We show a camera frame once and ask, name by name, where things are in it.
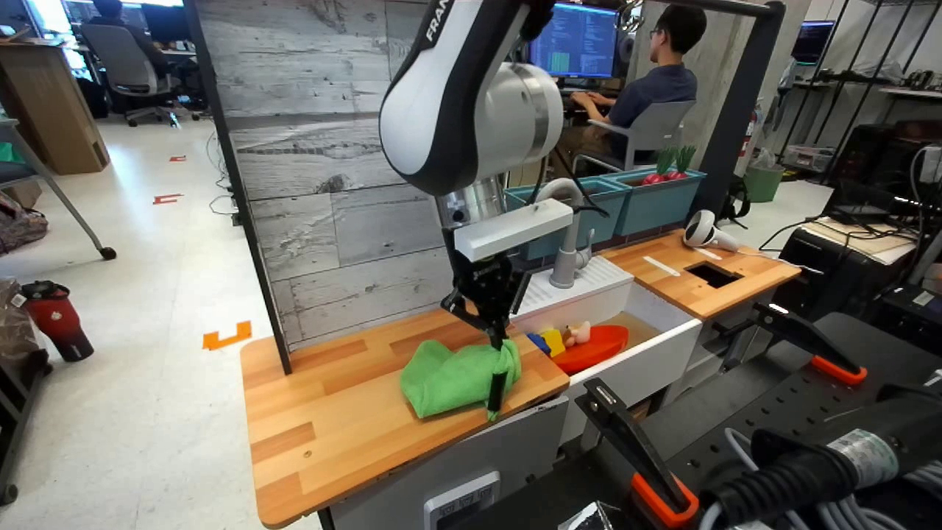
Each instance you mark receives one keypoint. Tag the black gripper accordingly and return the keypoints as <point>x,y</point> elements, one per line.
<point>488,282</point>

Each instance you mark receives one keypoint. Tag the green towel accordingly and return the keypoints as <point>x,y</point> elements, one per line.
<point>444,384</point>

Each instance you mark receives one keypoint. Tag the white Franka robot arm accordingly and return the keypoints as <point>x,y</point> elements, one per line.
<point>460,97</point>

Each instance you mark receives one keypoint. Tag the blue toy block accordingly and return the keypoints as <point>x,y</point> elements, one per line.
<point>535,341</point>

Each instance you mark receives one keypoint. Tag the yellow toy block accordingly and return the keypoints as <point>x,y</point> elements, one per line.
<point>553,340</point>

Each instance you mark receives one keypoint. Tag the pink toy figure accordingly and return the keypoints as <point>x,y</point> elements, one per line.
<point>576,331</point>

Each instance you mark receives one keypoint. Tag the white cabinet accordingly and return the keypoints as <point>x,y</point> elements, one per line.
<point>488,450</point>

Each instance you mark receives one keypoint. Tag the orange toy boat bowl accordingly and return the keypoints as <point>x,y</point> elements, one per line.
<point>599,348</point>

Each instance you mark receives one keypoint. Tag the grey faucet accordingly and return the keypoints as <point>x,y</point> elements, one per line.
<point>566,265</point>

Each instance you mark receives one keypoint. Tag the white sink unit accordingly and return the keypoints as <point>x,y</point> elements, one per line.
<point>647,369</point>

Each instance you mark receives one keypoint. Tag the black clamp with orange pad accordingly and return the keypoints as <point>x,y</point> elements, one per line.
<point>627,443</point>
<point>805,340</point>

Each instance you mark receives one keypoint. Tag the teal plastic bin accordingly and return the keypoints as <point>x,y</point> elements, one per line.
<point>603,209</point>
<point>662,207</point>

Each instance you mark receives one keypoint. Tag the white stick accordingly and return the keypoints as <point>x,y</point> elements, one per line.
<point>662,265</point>

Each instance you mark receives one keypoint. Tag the concrete look backdrop panel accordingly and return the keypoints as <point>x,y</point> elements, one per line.
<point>325,194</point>

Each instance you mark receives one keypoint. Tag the white and black headset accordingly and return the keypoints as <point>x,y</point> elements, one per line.
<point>700,228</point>

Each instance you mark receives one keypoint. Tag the black perforated breadboard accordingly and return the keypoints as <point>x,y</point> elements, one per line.
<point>744,400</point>

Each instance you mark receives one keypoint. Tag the light grey desk chair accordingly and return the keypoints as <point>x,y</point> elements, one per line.
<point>652,128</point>

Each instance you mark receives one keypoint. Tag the seated person in blue shirt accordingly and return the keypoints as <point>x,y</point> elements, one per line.
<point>652,91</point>

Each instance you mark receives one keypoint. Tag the green bucket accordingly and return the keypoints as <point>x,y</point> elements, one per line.
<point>763,182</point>

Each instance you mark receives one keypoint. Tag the computer monitor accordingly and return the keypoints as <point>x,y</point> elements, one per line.
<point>576,45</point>

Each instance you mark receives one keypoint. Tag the white paper stack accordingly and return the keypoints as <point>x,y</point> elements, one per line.
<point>862,238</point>

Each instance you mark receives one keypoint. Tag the red canister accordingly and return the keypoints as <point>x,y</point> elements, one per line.
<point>58,325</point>

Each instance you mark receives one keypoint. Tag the dark office chair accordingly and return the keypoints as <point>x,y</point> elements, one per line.
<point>122,58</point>

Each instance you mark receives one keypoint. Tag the light wooden desk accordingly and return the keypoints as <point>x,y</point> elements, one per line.
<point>48,106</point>

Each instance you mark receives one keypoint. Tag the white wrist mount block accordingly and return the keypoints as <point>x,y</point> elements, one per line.
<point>509,229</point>

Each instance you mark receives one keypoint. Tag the aluminium extrusion rail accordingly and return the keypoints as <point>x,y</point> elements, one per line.
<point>584,519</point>

